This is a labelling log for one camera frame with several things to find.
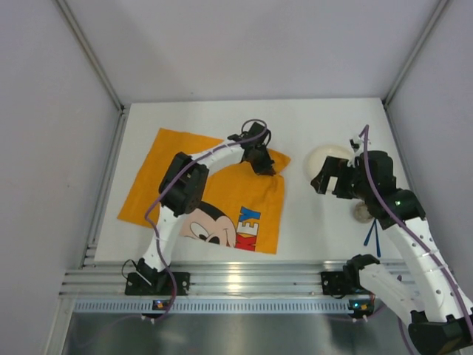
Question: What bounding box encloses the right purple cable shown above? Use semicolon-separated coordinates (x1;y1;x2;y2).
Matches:
358;124;473;336

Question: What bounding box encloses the orange Mickey placemat cloth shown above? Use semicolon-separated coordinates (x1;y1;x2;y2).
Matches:
118;129;290;254

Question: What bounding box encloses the purple cable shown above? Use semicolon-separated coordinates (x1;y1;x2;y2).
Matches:
358;124;473;336
143;118;269;319

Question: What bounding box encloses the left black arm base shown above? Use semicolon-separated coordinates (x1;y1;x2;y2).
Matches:
124;272;191;296

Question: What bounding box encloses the blue fork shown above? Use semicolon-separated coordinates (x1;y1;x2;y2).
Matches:
373;220;381;258

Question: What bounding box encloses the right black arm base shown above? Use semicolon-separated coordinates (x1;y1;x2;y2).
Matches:
320;271;370;299

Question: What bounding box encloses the slotted grey cable duct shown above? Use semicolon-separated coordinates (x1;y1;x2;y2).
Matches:
74;298;374;317

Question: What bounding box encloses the aluminium mounting rail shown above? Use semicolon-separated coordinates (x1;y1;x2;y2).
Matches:
58;260;461;297

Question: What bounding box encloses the blue spoon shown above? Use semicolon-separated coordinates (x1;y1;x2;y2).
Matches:
363;220;377;246

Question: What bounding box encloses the white round plate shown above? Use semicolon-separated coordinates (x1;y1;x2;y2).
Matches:
304;144;353;182

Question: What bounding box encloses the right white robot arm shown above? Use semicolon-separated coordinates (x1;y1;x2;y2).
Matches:
306;146;472;354

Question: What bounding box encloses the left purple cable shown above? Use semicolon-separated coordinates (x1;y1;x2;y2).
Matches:
143;118;269;319

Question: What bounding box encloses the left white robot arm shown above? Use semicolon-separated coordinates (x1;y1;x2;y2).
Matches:
135;119;276;284

